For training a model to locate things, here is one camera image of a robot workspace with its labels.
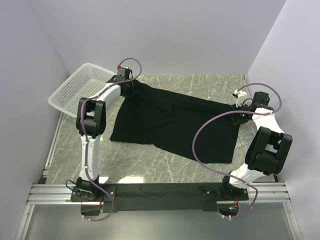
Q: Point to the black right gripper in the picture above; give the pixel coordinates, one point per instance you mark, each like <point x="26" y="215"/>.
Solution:
<point x="236" y="120"/>

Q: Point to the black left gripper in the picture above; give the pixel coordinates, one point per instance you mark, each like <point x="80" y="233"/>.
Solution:
<point x="131" y="92"/>

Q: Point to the black t shirt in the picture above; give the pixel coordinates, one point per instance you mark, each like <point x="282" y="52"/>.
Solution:
<point x="170" y="121"/>

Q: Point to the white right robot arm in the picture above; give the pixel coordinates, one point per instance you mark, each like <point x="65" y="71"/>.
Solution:
<point x="269" y="148"/>

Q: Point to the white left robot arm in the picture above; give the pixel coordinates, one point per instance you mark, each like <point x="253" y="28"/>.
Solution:
<point x="91" y="122"/>

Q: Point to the white plastic basket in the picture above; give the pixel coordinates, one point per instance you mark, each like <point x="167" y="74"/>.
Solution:
<point x="85" y="82"/>

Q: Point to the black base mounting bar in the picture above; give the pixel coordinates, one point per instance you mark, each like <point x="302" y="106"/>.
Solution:
<point x="121" y="197"/>

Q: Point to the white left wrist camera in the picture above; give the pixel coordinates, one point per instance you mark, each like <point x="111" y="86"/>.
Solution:
<point x="122" y="67"/>

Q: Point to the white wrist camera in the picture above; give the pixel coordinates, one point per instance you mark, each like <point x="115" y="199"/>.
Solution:
<point x="241" y="97"/>
<point x="122" y="67"/>

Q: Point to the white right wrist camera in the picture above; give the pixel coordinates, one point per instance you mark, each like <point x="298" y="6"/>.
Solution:
<point x="241" y="97"/>

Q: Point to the aluminium frame rail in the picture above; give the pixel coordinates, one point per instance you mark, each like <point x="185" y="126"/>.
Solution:
<point x="49" y="194"/>

